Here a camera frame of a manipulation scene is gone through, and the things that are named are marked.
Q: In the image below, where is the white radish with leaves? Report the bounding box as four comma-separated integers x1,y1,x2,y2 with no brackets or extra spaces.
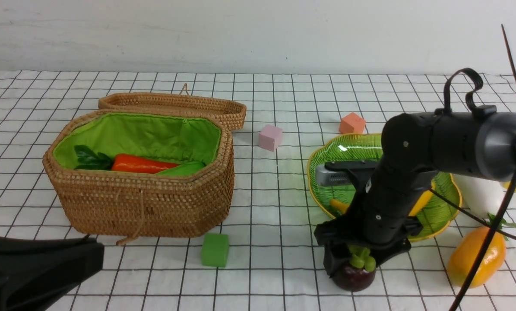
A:
450,175,510,220

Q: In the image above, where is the dark purple mangosteen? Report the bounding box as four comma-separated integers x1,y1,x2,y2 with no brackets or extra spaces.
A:
331,246,377,292

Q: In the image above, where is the woven wicker basket lid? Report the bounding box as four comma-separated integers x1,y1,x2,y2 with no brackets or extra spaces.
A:
98,83,247,131

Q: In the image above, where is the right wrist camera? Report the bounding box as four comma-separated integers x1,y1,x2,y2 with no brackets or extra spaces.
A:
315,160,377,189

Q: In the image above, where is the checkered white tablecloth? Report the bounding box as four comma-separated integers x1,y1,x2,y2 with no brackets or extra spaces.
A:
0,70,516,311

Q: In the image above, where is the green foam cube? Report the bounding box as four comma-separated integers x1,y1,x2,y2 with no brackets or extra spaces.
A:
201,233,230,268

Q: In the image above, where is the pink foam cube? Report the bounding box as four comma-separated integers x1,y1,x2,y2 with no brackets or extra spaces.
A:
258,124,283,152

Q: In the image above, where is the orange carrot with leaves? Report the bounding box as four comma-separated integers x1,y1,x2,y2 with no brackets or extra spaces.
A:
74,144,179,175

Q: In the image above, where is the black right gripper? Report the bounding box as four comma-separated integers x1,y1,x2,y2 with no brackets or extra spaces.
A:
314,168,437,278

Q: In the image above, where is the green vegetable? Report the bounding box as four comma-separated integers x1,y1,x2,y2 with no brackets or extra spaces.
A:
155,162,205,177

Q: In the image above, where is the orange yellow mango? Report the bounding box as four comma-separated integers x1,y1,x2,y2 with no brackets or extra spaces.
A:
446,226,507,288

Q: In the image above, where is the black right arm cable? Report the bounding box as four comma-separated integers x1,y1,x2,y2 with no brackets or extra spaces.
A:
426,24,516,311

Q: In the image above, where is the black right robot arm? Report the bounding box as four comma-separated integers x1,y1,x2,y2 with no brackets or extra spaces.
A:
314,111,516,277

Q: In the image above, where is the yellow banana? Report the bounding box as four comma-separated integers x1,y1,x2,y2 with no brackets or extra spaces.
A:
329,190,433,216

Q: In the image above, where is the woven wicker basket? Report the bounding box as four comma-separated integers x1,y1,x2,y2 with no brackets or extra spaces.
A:
42,109,234,244

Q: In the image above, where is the green leaf-shaped plastic plate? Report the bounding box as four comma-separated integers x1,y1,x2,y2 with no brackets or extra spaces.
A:
307,133,463,243

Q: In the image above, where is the orange foam cube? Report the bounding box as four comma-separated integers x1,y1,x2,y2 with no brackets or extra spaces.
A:
339,112,366,134

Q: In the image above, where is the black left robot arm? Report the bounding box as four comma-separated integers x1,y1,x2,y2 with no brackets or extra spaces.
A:
0,236,104,311

